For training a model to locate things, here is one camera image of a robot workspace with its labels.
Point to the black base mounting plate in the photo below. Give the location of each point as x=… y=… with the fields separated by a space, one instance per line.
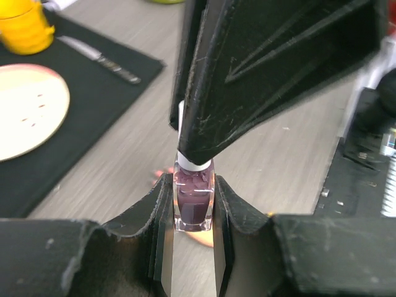
x=355 y=182

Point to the mannequin hand with painted nails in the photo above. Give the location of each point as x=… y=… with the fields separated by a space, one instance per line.
x=204 y=238

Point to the white nail polish brush cap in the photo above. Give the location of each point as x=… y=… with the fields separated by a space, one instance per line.
x=184 y=128

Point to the pink cream plate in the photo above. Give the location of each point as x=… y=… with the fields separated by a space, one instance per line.
x=34 y=104

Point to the green polka dot plate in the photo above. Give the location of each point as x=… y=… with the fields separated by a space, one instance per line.
x=167 y=2

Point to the white slotted cable duct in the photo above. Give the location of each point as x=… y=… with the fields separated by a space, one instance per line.
x=389 y=200

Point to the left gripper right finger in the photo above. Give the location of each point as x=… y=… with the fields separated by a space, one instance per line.
x=299 y=255

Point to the purple nail polish bottle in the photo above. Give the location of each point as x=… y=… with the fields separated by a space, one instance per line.
x=193 y=198

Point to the black placemat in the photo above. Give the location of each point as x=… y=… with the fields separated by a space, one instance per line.
x=98 y=99

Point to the yellow mug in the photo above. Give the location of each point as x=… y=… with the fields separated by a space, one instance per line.
x=24 y=27

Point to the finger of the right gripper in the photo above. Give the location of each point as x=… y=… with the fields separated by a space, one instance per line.
x=255 y=59
x=193 y=10

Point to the silver knife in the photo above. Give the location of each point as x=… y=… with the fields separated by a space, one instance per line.
x=98 y=57

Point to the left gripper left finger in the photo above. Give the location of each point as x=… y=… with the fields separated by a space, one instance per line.
x=130 y=255

